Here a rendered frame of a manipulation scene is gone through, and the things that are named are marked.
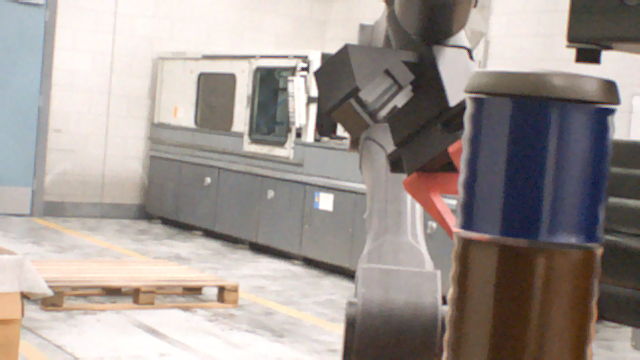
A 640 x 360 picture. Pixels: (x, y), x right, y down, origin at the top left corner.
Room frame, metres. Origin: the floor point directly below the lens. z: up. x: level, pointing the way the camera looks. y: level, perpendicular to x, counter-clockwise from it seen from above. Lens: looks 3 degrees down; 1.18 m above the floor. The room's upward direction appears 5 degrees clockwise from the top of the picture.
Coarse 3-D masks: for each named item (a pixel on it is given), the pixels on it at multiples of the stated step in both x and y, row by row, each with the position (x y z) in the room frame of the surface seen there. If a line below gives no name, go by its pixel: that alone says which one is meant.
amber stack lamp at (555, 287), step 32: (480, 256) 0.30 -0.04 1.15; (512, 256) 0.29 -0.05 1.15; (544, 256) 0.29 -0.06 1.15; (576, 256) 0.29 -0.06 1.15; (480, 288) 0.29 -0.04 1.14; (512, 288) 0.29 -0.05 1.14; (544, 288) 0.29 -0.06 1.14; (576, 288) 0.29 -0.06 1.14; (448, 320) 0.30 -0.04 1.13; (480, 320) 0.29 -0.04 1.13; (512, 320) 0.29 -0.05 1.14; (544, 320) 0.29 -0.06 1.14; (576, 320) 0.29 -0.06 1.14; (448, 352) 0.30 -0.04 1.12; (480, 352) 0.29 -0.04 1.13; (512, 352) 0.29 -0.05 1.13; (544, 352) 0.29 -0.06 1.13; (576, 352) 0.29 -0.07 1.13
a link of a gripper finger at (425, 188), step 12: (444, 168) 0.91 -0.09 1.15; (456, 168) 0.92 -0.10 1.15; (408, 180) 0.90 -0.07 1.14; (420, 180) 0.89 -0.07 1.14; (432, 180) 0.90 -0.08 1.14; (444, 180) 0.90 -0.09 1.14; (456, 180) 0.91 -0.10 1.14; (408, 192) 0.90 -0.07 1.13; (420, 192) 0.89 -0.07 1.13; (432, 192) 0.89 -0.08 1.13; (444, 192) 0.91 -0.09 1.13; (456, 192) 0.91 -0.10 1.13; (420, 204) 0.89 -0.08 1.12; (432, 204) 0.89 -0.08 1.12; (444, 204) 0.89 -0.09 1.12; (432, 216) 0.89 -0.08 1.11; (444, 216) 0.88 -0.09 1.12; (444, 228) 0.88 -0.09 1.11; (456, 228) 0.88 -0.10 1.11
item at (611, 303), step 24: (624, 144) 0.55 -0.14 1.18; (624, 168) 0.55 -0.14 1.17; (624, 192) 0.55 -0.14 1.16; (624, 216) 0.54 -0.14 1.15; (624, 240) 0.51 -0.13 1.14; (624, 264) 0.50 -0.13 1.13; (600, 288) 0.51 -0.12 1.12; (624, 288) 0.50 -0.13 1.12; (600, 312) 0.51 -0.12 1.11; (624, 312) 0.50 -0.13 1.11
